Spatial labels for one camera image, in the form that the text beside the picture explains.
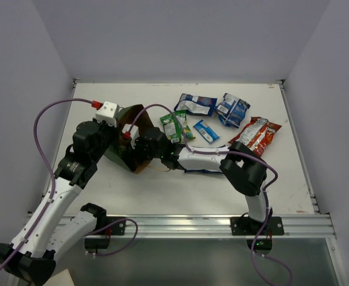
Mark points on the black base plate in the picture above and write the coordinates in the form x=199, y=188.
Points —
x=243, y=225
x=109, y=225

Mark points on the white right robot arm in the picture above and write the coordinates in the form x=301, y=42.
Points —
x=242, y=168

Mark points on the green snack packet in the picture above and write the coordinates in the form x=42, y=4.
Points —
x=176, y=129
x=122, y=150

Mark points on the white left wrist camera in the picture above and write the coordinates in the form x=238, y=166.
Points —
x=106, y=112

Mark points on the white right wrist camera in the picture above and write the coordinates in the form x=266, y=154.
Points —
x=130, y=133

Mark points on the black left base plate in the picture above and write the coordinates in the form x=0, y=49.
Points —
x=109, y=225

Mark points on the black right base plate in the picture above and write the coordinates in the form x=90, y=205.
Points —
x=243, y=225

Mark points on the dark blue pretzel packet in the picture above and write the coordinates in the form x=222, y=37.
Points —
x=232, y=110

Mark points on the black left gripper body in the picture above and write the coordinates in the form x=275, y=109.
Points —
x=114, y=138

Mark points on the dark blue cookie packet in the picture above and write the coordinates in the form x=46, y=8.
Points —
x=202, y=160

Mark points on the red snack packet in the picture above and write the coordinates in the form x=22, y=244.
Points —
x=257, y=135

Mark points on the green paper bag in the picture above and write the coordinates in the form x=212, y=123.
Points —
x=146, y=128

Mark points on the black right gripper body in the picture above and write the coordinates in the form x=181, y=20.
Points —
x=142, y=151

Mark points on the light wooden board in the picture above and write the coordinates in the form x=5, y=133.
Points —
x=63, y=278

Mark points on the blue M&M's candy packet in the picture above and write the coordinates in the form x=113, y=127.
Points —
x=206, y=131

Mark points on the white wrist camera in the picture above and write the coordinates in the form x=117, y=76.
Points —
x=130, y=133
x=106, y=112

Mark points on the aluminium mounting rail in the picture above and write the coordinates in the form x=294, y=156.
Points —
x=180, y=226

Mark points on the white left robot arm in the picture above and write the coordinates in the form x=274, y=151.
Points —
x=30, y=256

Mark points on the dark blue snack packet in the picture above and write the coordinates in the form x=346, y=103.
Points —
x=196, y=105

